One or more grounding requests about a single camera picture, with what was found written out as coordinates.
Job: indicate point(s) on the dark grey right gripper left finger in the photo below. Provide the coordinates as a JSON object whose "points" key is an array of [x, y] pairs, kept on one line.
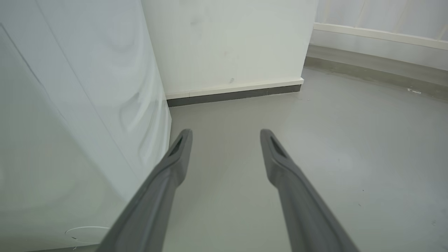
{"points": [[154, 203]]}

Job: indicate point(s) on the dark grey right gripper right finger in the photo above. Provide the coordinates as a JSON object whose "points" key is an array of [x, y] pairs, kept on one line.
{"points": [[301, 206]]}

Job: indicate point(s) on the white washing machine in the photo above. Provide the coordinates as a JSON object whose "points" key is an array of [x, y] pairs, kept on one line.
{"points": [[70, 122]]}

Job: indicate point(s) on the white and grey skirting board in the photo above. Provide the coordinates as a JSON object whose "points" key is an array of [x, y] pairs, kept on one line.
{"points": [[234, 93]]}

